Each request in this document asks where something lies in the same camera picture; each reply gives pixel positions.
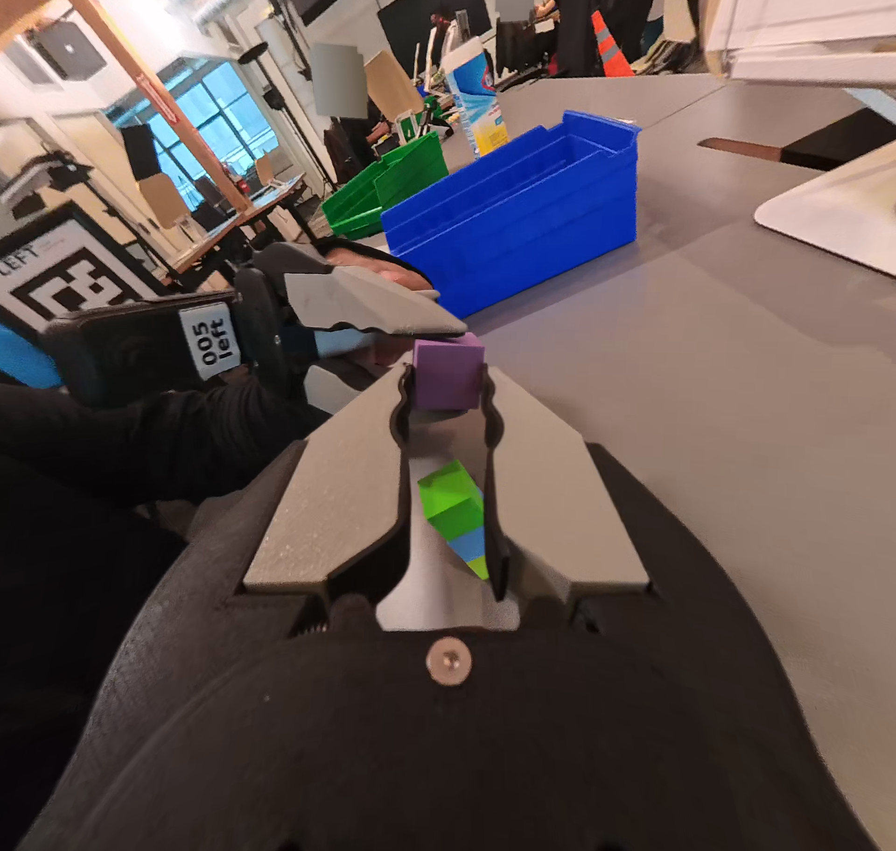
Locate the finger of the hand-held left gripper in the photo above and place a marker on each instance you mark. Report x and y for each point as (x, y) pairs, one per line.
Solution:
(343, 343)
(364, 298)

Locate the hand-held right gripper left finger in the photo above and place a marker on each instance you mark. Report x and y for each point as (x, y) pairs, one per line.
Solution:
(322, 508)

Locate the yellow foam cube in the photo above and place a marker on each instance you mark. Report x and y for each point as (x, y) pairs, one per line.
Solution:
(479, 567)

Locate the window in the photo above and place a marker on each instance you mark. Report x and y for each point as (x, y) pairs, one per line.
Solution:
(224, 116)

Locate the purple foam cube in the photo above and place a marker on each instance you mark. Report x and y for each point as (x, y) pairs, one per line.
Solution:
(448, 375)

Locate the black monitor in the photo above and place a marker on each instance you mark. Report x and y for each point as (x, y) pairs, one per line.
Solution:
(434, 4)

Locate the person's left hand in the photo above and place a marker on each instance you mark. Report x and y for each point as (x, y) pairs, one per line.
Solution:
(381, 273)

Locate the white document stand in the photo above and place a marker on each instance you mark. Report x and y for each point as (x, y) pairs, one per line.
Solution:
(840, 221)

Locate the green plastic bin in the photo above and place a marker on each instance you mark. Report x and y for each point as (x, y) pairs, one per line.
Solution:
(413, 172)
(350, 210)

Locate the black wall speaker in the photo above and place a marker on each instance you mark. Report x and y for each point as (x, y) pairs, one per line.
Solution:
(70, 49)

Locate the blue plastic bin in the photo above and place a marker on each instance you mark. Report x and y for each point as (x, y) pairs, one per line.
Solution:
(525, 235)

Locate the light blue foam cube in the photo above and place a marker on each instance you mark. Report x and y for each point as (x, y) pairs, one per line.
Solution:
(470, 545)

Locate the orange traffic cone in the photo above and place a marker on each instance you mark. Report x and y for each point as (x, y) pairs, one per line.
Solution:
(609, 46)

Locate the wooden beam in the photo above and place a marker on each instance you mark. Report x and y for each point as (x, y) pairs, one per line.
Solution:
(154, 95)

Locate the green foam cube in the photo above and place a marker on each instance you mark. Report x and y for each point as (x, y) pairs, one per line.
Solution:
(448, 497)

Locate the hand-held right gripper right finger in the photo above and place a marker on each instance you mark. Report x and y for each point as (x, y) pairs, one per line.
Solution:
(567, 515)

